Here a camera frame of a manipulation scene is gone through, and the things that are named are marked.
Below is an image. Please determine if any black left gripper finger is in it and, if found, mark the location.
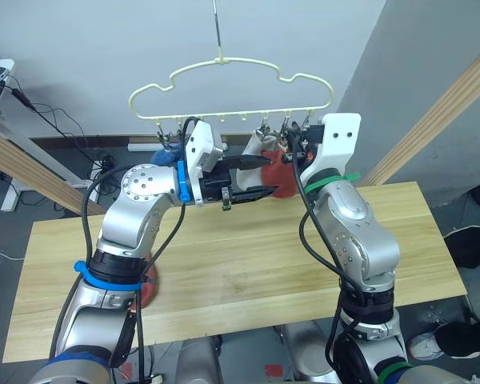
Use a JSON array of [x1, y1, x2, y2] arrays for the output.
[[229, 185, 280, 203], [222, 155, 274, 170]]

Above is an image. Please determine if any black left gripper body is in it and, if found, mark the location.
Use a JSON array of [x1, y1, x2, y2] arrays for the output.
[[201, 170, 235, 212]]

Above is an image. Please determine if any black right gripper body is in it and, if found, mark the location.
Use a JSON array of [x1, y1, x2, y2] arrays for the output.
[[290, 124, 326, 162]]

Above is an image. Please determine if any red sock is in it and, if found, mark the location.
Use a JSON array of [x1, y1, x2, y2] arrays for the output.
[[129, 262, 160, 312], [261, 147, 299, 200]]

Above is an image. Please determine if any cream plastic clip hanger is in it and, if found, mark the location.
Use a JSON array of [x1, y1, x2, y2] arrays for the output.
[[128, 57, 334, 123]]

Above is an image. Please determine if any metal hanger hook rod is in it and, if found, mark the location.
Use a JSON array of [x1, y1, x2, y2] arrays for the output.
[[212, 0, 225, 59]]

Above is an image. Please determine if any white beige sock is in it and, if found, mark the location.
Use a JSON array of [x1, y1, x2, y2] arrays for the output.
[[234, 134, 280, 192]]

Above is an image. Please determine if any blue wrist clamp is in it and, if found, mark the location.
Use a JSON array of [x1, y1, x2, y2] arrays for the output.
[[176, 159, 194, 203]]

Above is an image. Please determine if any blue fuzzy sock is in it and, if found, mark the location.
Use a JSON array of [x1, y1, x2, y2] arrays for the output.
[[150, 140, 185, 166]]

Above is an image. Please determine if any white power strip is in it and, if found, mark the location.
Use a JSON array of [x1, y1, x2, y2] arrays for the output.
[[127, 142, 163, 154]]

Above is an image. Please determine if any light wooden beam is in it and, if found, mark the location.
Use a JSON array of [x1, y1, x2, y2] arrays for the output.
[[0, 125, 106, 217], [358, 46, 480, 187]]

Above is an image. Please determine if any silver robot leg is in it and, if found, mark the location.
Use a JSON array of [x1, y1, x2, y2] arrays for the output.
[[280, 319, 339, 383], [174, 337, 226, 384]]

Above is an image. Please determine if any white sneaker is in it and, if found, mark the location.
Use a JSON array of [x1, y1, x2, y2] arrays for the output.
[[406, 330, 446, 361]]

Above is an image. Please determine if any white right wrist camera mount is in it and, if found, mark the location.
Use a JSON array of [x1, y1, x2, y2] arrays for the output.
[[299, 113, 362, 189]]

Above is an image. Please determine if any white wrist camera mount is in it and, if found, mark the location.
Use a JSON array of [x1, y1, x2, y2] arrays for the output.
[[299, 113, 362, 189], [182, 119, 228, 207]]

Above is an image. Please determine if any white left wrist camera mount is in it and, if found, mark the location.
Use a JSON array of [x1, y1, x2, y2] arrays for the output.
[[182, 119, 228, 207]]

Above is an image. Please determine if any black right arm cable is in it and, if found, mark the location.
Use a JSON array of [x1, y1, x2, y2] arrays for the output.
[[288, 130, 370, 384]]

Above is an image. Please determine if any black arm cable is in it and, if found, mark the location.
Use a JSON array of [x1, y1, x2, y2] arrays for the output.
[[50, 115, 203, 384], [288, 130, 370, 384]]

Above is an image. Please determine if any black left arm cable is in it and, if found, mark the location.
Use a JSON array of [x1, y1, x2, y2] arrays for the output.
[[50, 115, 203, 384]]

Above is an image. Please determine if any black power cable with adapter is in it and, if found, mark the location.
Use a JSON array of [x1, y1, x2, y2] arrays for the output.
[[6, 74, 105, 169]]

